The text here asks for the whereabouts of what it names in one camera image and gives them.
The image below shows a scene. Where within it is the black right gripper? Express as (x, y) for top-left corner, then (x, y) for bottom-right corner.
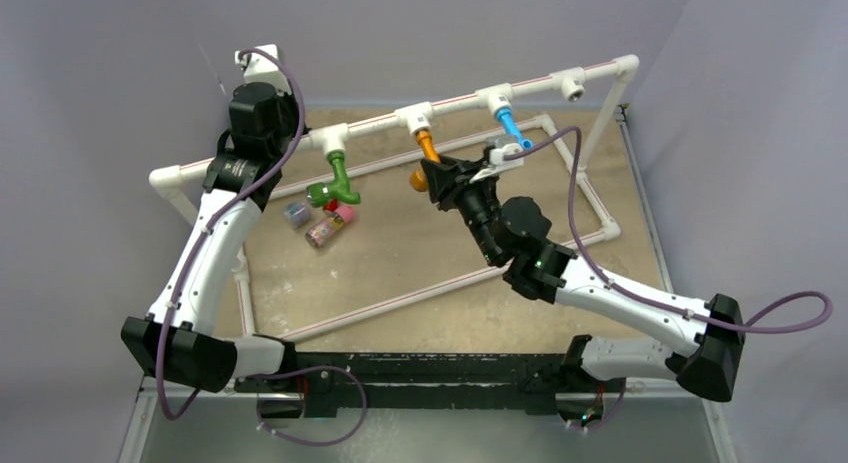
(422, 154), (502, 263)

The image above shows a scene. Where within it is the orange water faucet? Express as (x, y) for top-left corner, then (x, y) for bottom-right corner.
(409, 128), (440, 192)

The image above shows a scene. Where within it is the white PVC pipe frame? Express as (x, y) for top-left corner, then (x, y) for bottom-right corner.
(149, 54), (639, 342)

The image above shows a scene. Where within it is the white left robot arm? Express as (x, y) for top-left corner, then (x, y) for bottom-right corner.
(120, 82), (302, 392)

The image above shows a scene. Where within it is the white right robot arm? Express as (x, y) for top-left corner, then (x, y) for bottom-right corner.
(421, 157), (745, 403)

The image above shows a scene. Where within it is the blue water faucet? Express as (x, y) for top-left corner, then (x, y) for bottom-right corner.
(493, 107), (533, 150)

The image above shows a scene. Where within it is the green water faucet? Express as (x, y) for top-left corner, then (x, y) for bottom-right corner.
(306, 150), (361, 207)

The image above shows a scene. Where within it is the red and black faucet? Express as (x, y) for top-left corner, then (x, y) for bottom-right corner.
(322, 199), (339, 214)

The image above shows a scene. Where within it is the pink capped colourful bottle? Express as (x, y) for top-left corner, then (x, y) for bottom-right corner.
(305, 205), (357, 248)

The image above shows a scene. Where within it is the clear plastic cup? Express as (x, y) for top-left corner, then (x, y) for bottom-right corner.
(283, 201), (313, 229)

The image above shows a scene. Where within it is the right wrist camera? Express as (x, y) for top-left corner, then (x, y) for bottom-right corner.
(470, 135), (525, 183)

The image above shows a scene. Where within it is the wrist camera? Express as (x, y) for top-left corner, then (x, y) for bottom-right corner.
(234, 51), (292, 95)
(470, 135), (525, 183)

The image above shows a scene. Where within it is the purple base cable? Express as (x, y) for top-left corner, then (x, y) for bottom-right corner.
(254, 365), (369, 448)

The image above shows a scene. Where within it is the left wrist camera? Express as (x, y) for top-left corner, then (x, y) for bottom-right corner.
(234, 51), (292, 95)

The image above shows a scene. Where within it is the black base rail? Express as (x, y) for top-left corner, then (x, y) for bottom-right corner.
(235, 352), (625, 422)

